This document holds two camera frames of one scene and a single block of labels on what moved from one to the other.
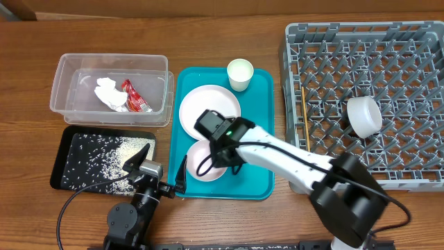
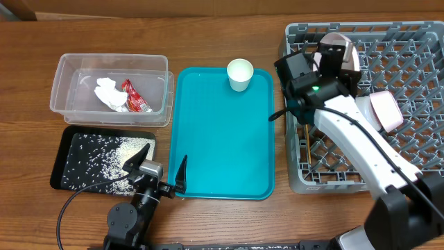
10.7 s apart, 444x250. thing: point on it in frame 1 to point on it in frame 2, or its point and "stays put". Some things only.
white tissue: (114, 98) stays put
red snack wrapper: (135, 103) stays put
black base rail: (304, 246) stays put
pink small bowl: (200, 162) to (386, 110)
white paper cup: (240, 71) stays put
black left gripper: (180, 181) stays put
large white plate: (198, 99) to (354, 63)
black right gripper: (220, 162) to (352, 80)
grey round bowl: (364, 114) stays put
